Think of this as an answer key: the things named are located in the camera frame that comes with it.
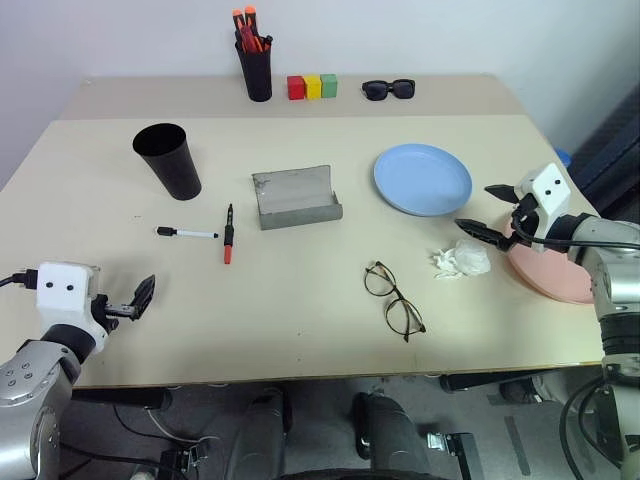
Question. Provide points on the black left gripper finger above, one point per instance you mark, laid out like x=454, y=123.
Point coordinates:
x=144, y=295

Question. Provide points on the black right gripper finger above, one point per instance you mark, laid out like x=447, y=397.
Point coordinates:
x=504, y=192
x=484, y=231

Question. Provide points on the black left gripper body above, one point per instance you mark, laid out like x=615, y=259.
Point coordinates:
x=114, y=312

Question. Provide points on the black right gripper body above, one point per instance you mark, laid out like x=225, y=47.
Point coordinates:
x=525, y=220

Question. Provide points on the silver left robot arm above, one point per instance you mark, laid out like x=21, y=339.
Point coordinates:
x=30, y=380

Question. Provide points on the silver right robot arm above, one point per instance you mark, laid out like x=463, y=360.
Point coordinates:
x=617, y=300

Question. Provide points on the crumpled white tissue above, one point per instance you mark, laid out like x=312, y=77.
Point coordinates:
x=467, y=257

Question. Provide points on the pink plate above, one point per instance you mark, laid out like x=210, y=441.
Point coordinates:
x=555, y=277

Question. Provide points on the small blue object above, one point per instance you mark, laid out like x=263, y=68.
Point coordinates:
x=564, y=157

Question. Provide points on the white marker with black cap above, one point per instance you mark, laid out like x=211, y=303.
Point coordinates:
x=190, y=233

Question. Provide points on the light blue plate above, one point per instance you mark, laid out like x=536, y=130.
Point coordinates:
x=422, y=177

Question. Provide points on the black red marker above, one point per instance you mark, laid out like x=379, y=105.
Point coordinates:
x=229, y=240

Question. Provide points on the tortoiseshell round eyeglasses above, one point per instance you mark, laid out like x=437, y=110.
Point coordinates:
x=394, y=296

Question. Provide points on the dark ribbed panel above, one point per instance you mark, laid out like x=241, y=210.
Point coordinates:
x=612, y=150

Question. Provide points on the empty black cup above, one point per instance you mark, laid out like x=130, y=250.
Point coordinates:
x=172, y=165

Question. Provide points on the black sunglasses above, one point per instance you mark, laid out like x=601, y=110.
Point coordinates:
x=377, y=90

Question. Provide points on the grey shoe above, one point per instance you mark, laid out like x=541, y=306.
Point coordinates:
x=525, y=391

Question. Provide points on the open grey glasses case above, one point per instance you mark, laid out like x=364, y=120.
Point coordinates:
x=295, y=200

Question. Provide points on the green cube block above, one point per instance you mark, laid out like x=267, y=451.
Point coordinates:
x=329, y=86

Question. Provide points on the yellow cube block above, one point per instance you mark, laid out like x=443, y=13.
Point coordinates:
x=313, y=87

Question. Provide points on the black metal foot plate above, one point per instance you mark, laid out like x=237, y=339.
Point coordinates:
x=457, y=447

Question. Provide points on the dark rounded shape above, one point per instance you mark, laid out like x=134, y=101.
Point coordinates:
x=387, y=435

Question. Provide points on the red cube block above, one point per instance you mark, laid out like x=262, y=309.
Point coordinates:
x=296, y=88

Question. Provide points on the black tool holder cup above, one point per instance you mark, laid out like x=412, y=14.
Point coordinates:
x=257, y=75

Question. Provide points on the orange-tipped black screwdriver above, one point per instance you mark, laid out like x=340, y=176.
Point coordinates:
x=236, y=17
x=250, y=17

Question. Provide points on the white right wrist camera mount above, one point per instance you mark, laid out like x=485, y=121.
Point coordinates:
x=549, y=192

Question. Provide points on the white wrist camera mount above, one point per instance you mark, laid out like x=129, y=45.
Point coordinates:
x=549, y=192
x=62, y=297

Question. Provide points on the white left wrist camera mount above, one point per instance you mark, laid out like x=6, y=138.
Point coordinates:
x=62, y=297

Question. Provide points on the black table frame bar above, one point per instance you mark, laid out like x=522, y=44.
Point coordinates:
x=120, y=398
x=500, y=380

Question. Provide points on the black floor bracket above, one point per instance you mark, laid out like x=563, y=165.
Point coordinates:
x=182, y=459

